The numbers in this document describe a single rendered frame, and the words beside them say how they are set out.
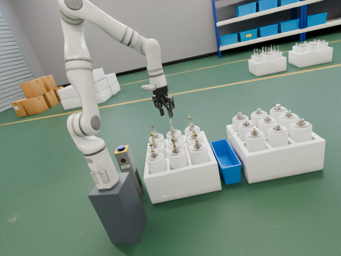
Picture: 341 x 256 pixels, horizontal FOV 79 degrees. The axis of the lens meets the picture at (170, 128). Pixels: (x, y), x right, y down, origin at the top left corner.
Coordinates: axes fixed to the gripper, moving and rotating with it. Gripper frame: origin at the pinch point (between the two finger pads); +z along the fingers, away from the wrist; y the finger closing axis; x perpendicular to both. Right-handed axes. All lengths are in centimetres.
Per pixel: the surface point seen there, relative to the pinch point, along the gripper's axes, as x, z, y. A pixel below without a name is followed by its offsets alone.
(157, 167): 11.5, 26.0, 3.3
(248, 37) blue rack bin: -417, 9, 198
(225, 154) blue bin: -39, 46, -1
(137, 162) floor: 1, 46, 51
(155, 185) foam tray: 15.8, 34.6, 3.0
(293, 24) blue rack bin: -479, 3, 126
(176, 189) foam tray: 7.8, 40.4, -3.4
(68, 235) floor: 61, 47, 27
